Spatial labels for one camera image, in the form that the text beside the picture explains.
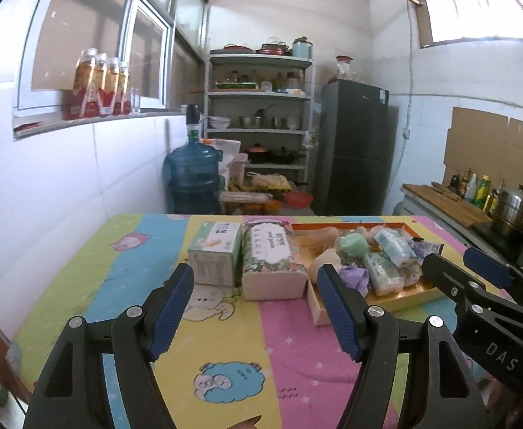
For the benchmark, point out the white floral scrunchie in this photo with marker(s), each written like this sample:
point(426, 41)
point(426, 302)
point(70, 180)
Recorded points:
point(409, 272)

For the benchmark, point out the teal lidded jar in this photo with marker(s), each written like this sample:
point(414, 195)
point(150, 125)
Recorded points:
point(301, 48)

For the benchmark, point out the floral tissue pack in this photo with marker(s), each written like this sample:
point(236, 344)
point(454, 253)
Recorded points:
point(270, 250)

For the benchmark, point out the beige plush toy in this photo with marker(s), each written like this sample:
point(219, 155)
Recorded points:
point(328, 234)

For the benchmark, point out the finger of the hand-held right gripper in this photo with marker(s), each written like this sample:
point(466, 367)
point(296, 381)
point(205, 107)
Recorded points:
point(489, 266)
point(444, 277)

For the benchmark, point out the purple white packet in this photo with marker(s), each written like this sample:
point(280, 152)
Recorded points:
point(429, 248)

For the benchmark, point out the blue water jug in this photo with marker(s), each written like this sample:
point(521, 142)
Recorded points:
point(192, 165)

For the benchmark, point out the black wok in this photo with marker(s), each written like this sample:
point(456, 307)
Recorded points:
point(286, 156)

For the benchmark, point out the green white wipes packet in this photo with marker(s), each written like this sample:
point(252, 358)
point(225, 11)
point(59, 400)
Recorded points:
point(382, 275)

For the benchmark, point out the green round sponge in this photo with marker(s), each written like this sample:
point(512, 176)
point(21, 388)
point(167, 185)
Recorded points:
point(353, 245)

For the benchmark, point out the white plastic pitcher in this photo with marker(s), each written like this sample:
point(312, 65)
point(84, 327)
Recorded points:
point(238, 170)

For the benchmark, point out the clear drinking glass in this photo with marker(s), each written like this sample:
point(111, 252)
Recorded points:
point(135, 102)

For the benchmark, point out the dark sauce bottle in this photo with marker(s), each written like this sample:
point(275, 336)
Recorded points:
point(455, 184)

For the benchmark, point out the wooden cutting board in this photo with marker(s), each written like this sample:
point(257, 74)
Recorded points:
point(449, 208)

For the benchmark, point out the beige sponge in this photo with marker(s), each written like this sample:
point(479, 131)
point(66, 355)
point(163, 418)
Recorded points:
point(326, 261)

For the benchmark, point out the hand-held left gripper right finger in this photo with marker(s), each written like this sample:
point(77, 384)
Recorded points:
point(337, 313)

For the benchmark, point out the cardboard sheet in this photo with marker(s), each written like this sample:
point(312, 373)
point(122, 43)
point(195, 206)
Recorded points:
point(480, 143)

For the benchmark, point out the red plastic basket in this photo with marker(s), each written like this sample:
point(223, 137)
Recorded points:
point(299, 199)

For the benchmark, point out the dark grey refrigerator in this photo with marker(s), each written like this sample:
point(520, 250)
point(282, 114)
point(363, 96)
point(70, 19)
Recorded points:
point(351, 143)

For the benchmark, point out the sliding window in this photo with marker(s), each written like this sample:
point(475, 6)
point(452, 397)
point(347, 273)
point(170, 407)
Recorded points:
point(78, 22)

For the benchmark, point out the orange cardboard box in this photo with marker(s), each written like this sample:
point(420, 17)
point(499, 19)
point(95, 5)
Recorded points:
point(402, 301)

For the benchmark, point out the orange drink bottle red label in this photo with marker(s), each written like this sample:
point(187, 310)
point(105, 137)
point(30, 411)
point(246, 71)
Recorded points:
point(113, 88)
point(101, 87)
point(83, 89)
point(125, 89)

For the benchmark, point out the lilac scrunchie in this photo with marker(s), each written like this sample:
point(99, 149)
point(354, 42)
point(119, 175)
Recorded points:
point(354, 279)

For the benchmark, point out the black water pump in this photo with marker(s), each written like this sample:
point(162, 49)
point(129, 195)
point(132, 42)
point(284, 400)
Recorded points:
point(193, 114)

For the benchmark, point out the glass jar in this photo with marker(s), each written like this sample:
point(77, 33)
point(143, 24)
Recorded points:
point(344, 69)

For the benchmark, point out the small high window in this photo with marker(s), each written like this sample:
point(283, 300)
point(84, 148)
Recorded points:
point(467, 4)

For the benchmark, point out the kitchen counter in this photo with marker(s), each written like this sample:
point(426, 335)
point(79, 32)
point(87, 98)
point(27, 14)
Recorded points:
point(415, 205)

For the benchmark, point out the bag of eggs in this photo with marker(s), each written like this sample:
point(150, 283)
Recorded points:
point(270, 181)

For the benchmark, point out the blue white tissue packet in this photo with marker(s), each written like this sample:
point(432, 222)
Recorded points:
point(395, 245)

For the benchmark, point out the steel steamer pot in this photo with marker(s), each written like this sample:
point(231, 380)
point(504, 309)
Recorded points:
point(514, 210)

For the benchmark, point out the green plastic bottle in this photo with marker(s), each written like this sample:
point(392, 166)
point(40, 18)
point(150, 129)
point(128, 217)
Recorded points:
point(482, 193)

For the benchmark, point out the red cooking pot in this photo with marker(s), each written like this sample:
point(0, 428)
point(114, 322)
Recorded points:
point(257, 154)

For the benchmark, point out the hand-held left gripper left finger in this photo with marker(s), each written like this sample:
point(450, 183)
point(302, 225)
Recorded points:
point(172, 313)

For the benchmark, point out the white bowls stack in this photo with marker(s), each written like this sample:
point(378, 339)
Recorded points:
point(220, 123)

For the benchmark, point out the red pot lid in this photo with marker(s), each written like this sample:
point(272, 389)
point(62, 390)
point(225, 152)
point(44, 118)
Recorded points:
point(272, 49)

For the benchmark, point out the white plastic bottle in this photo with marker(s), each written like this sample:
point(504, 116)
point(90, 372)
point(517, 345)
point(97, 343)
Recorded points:
point(471, 190)

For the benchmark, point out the dried noodle packet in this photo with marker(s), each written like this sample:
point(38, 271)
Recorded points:
point(246, 197)

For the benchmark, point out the green white tissue box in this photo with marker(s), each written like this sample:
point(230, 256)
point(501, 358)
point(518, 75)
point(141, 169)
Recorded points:
point(212, 245)

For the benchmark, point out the metal shelf rack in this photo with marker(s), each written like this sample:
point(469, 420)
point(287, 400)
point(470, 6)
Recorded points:
point(257, 59)

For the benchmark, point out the white rice bag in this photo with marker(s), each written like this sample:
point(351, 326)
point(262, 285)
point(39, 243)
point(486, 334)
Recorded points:
point(228, 152)

